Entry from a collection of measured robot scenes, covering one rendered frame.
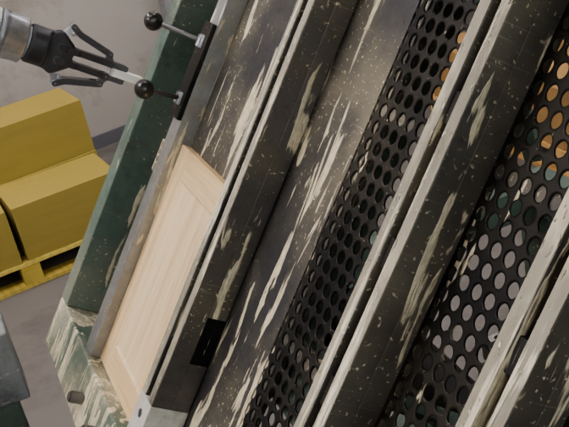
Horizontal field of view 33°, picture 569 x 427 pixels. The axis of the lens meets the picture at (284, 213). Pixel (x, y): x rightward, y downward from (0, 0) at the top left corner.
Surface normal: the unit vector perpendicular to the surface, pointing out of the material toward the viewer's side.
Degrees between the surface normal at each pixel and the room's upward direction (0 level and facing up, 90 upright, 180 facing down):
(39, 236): 90
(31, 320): 0
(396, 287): 90
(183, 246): 54
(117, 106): 90
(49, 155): 90
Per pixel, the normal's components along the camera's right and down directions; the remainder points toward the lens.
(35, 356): -0.19, -0.88
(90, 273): 0.37, 0.34
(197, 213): -0.85, -0.25
